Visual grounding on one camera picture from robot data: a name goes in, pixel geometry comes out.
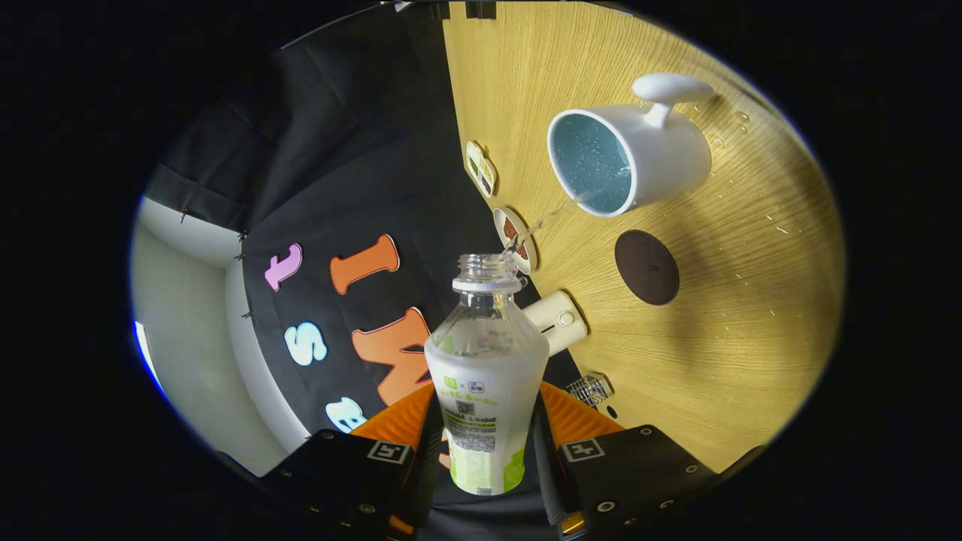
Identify wire mesh utensil holder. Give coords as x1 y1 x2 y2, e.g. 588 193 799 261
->
565 373 615 409

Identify white cup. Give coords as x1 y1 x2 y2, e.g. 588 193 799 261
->
546 72 715 219

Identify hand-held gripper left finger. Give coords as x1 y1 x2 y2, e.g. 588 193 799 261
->
259 382 444 540

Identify black backdrop cloth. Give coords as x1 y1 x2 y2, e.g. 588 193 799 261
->
143 0 594 530

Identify wooden table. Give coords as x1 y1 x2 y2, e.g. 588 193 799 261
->
442 0 846 474

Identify dark brown round coaster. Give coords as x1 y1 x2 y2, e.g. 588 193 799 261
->
614 229 681 307

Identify clear plastic juice bottle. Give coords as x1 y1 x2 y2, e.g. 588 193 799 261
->
425 253 550 497

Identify white divided dish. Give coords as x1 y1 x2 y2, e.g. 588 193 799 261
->
465 141 498 199

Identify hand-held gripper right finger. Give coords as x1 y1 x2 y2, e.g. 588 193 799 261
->
530 382 718 540

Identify white toaster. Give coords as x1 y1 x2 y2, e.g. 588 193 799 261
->
522 291 588 358

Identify round plate with red food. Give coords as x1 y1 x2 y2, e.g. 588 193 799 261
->
492 207 538 276

